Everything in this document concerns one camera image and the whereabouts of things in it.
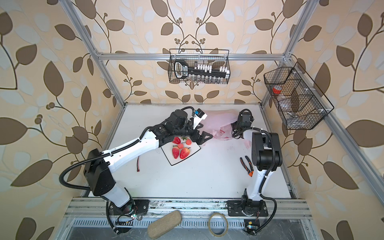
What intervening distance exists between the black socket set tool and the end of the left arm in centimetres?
33

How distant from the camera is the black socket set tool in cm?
83

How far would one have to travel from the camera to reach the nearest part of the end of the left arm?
58 cm
